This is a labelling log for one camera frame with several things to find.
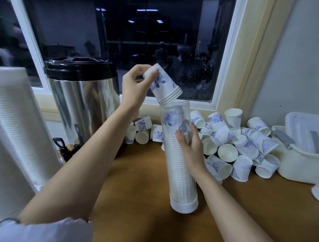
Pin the person's left hand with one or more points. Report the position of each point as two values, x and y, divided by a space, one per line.
134 92

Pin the person's right hand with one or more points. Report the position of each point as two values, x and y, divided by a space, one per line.
194 154

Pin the nested stack of paper cups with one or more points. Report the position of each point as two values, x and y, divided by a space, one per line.
178 174
25 134
14 192
315 192

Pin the single blue-printed paper cup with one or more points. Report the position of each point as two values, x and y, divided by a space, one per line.
163 84

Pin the pile of paper cups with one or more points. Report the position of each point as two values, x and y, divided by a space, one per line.
239 144

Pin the white tube cap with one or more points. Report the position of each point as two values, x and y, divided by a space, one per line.
11 74

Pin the person's right forearm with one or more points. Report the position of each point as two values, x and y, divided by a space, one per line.
232 212

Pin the person's left forearm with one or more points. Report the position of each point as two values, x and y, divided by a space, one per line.
79 174

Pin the person's grey shirt sleeve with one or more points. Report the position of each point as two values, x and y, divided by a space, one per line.
47 232

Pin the stainless steel water dispenser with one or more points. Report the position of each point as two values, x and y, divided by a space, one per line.
84 99

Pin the white framed window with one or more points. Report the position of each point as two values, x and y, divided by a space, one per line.
159 45

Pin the translucent plastic box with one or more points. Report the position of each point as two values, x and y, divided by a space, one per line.
294 167

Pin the white plastic lid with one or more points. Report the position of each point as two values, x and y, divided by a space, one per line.
303 130

